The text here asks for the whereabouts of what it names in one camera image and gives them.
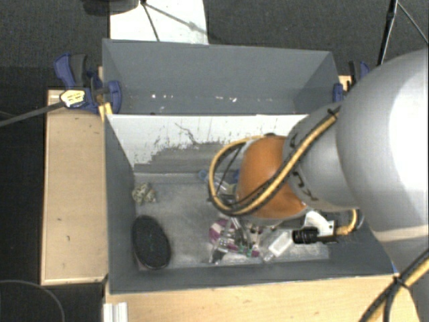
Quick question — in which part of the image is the black cylinder on white bracket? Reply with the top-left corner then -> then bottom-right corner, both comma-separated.
292,210 -> 339,246

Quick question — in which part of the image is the black oval case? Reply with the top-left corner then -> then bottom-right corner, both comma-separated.
131,214 -> 172,270

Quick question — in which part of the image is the pale wood board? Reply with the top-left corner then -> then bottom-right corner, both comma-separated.
40,89 -> 110,286

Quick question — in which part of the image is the speckled beige crumpled toy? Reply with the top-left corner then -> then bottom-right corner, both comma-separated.
131,182 -> 158,205

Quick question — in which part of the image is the grey metal bin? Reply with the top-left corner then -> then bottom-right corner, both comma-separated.
101,38 -> 400,295

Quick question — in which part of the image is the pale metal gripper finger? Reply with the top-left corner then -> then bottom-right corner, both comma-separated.
210,220 -> 235,264
222,229 -> 243,260

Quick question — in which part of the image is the clear plastic bottle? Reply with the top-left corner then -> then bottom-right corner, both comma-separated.
262,231 -> 294,263

